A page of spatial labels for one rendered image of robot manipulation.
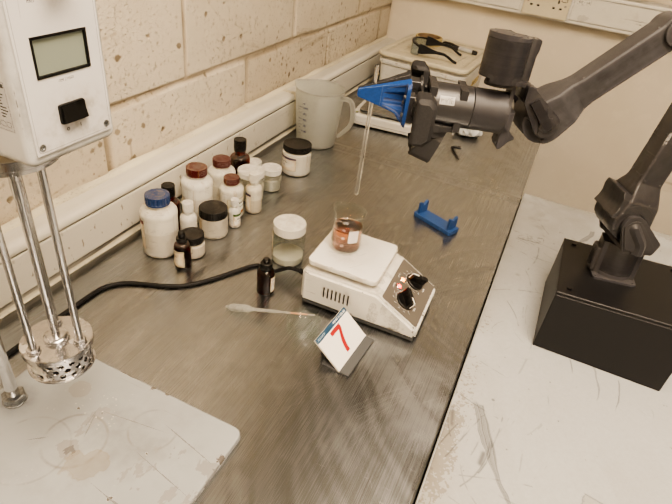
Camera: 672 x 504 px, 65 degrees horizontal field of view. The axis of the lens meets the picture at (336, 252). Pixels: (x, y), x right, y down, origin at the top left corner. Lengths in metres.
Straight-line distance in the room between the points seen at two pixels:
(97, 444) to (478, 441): 0.48
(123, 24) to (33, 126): 0.62
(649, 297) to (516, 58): 0.43
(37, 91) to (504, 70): 0.54
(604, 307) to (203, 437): 0.59
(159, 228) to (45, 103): 0.57
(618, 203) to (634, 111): 1.31
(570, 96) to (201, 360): 0.62
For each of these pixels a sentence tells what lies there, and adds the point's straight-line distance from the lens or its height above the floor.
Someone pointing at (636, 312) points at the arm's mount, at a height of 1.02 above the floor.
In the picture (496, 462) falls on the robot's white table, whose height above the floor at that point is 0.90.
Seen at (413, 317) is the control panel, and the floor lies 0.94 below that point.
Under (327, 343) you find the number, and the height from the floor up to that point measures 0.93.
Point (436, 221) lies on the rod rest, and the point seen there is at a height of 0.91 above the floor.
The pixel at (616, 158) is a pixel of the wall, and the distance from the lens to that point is 2.22.
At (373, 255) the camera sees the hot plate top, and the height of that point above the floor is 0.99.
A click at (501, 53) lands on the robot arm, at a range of 0.74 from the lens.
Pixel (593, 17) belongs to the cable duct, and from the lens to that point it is 2.05.
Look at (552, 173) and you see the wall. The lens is 2.24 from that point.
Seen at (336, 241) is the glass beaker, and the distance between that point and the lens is 0.85.
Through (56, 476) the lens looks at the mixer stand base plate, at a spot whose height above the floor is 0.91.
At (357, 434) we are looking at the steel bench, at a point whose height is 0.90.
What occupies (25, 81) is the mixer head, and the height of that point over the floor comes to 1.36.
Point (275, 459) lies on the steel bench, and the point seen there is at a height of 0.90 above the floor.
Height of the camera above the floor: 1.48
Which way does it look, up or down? 35 degrees down
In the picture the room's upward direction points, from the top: 8 degrees clockwise
